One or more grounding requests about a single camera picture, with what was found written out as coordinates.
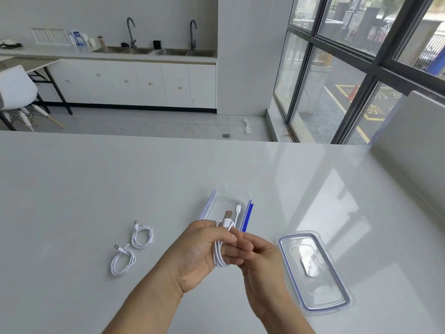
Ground person's right hand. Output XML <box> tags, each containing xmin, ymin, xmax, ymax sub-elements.
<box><xmin>236</xmin><ymin>234</ymin><xmax>303</xmax><ymax>326</ymax></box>

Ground person's left hand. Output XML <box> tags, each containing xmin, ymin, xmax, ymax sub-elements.
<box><xmin>166</xmin><ymin>218</ymin><xmax>254</xmax><ymax>293</ymax></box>

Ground clear container lid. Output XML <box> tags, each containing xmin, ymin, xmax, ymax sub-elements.
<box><xmin>276</xmin><ymin>231</ymin><xmax>352</xmax><ymax>314</ymax></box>

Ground clear container with blue clips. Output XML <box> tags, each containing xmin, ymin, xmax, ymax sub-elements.
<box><xmin>198</xmin><ymin>183</ymin><xmax>254</xmax><ymax>233</ymax></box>

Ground blue white box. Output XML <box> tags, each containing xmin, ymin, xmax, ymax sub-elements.
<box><xmin>68</xmin><ymin>30</ymin><xmax>88</xmax><ymax>46</ymax></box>

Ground white kitchen cabinet counter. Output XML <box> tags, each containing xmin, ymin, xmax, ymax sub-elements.
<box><xmin>0</xmin><ymin>45</ymin><xmax>218</xmax><ymax>114</ymax></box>

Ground steel sink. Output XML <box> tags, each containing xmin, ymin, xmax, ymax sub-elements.
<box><xmin>91</xmin><ymin>46</ymin><xmax>155</xmax><ymax>55</ymax></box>
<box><xmin>155</xmin><ymin>48</ymin><xmax>217</xmax><ymax>58</ymax></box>

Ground white plastic chair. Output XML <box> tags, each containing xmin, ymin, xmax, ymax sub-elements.
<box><xmin>0</xmin><ymin>64</ymin><xmax>66</xmax><ymax>133</ymax></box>

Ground beige table black legs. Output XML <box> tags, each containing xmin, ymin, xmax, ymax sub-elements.
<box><xmin>0</xmin><ymin>55</ymin><xmax>74</xmax><ymax>132</ymax></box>

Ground white slatted rack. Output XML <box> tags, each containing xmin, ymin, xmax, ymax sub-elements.
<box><xmin>30</xmin><ymin>28</ymin><xmax>70</xmax><ymax>45</ymax></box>

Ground dark window frame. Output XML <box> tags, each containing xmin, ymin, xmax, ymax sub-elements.
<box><xmin>273</xmin><ymin>0</ymin><xmax>445</xmax><ymax>146</ymax></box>

